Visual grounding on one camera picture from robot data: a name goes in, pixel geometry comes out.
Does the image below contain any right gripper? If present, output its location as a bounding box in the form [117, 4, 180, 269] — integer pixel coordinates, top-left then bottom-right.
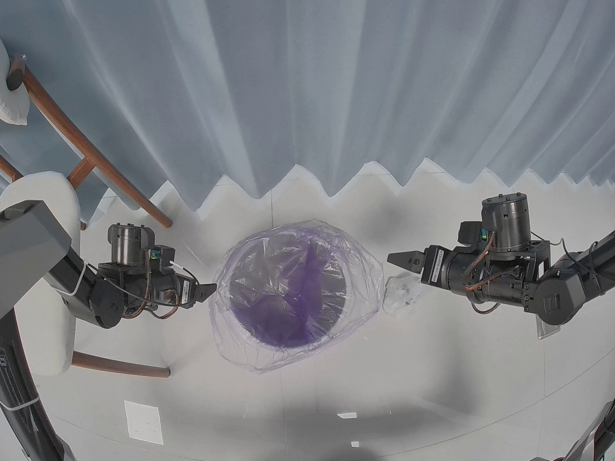
[421, 244, 528, 307]

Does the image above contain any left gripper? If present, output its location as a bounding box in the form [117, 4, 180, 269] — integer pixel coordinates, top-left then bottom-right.
[143, 273, 198, 311]

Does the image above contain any purple plastic bag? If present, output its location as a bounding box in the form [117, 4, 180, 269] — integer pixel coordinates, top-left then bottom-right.
[209, 218, 385, 376]

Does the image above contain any white trash bin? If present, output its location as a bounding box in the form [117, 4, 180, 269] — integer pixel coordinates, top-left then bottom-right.
[226, 230, 352, 353]

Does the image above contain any crumpled white plastic wrapper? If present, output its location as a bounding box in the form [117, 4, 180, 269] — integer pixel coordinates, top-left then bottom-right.
[382, 273, 423, 323]

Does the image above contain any wooden chair with white cushions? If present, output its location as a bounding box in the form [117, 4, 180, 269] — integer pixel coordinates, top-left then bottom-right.
[0, 36, 174, 379]

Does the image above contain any pale blue curtain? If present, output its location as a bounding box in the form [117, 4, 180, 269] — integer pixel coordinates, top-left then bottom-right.
[0, 0, 615, 227]

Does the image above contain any black cable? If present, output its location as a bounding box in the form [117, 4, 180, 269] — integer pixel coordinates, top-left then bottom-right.
[529, 230, 568, 258]
[172, 261, 197, 287]

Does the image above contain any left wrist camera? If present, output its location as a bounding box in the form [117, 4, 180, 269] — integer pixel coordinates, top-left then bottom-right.
[148, 244, 177, 277]

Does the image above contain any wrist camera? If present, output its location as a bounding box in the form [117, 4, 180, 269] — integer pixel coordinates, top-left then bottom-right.
[148, 244, 177, 277]
[459, 220, 486, 248]

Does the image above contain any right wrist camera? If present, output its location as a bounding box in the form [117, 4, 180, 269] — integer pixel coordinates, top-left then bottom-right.
[459, 220, 486, 248]

